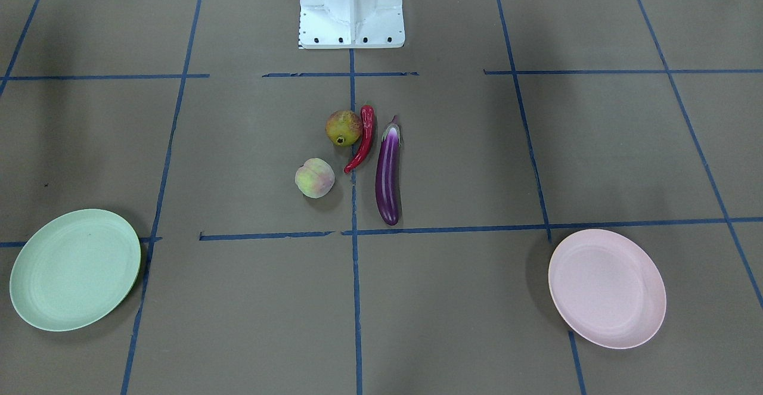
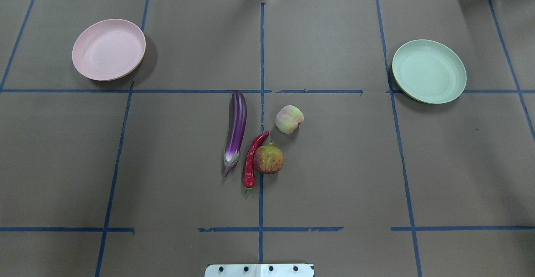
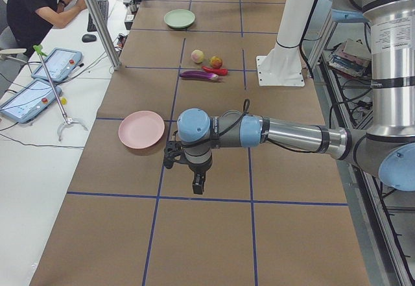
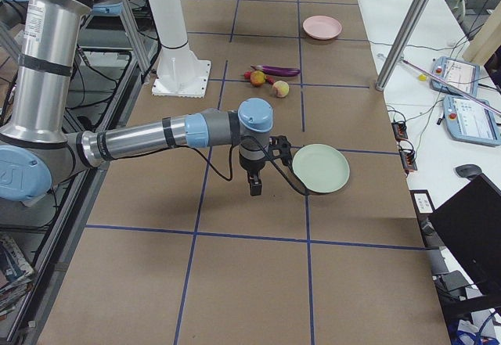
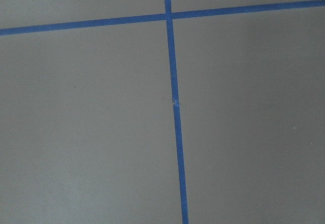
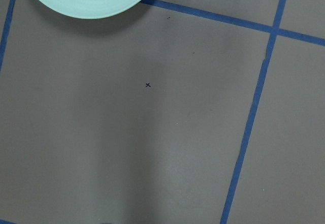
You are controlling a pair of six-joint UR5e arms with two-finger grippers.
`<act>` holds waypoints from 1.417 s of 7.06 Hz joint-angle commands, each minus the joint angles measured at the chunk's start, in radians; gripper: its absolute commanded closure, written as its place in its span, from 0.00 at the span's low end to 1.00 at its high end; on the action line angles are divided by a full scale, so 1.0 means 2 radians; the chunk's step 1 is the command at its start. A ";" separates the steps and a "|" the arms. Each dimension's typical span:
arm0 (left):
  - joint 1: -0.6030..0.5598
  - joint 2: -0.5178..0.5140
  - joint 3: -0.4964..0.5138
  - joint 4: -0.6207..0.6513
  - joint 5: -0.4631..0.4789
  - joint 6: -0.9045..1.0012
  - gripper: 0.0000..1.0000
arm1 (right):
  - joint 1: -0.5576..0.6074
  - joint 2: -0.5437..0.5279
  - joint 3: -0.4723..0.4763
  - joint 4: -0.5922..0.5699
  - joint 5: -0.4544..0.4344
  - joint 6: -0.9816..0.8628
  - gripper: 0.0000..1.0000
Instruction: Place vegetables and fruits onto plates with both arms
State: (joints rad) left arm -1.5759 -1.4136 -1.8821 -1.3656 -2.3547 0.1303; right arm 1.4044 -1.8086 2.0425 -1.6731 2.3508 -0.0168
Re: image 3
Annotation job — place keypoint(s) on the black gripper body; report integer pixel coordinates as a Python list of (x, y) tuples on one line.
[(199, 168)]

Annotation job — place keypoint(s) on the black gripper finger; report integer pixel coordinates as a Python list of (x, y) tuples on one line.
[(198, 183)]

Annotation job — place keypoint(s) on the purple eggplant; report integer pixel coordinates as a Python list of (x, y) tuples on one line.
[(199, 75)]

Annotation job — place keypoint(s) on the red chili pepper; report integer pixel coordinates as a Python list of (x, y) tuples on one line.
[(217, 71)]

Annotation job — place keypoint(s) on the red yellow pomegranate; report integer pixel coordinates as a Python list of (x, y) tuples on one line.
[(215, 62)]

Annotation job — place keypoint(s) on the pink peach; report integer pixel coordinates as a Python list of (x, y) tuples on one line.
[(197, 56)]

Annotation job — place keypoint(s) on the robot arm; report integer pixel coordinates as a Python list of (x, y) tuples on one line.
[(384, 150)]

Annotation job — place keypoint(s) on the pink plate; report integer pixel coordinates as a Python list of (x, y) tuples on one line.
[(141, 130)]

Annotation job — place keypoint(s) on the reacher grabber tool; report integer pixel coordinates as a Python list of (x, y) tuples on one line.
[(68, 121)]

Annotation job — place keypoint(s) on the green plate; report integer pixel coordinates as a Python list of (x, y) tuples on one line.
[(179, 18)]

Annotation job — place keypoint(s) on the black computer mouse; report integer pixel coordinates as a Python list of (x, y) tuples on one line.
[(88, 38)]

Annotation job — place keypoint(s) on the upper blue teach pendant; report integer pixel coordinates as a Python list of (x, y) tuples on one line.
[(60, 63)]

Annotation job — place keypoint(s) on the blue teach pendant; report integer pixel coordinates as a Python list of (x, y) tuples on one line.
[(26, 104), (60, 63)]

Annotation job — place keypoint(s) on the lower blue teach pendant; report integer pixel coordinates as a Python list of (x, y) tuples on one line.
[(26, 104)]

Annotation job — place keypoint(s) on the stack of books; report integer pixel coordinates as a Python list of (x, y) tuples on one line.
[(350, 57)]

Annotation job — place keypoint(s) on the person in black shirt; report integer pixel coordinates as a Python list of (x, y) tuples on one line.
[(31, 20)]

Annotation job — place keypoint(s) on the white post base plate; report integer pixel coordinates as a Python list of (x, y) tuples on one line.
[(280, 67)]

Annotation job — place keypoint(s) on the aluminium frame post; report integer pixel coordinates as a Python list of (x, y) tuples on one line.
[(103, 33)]

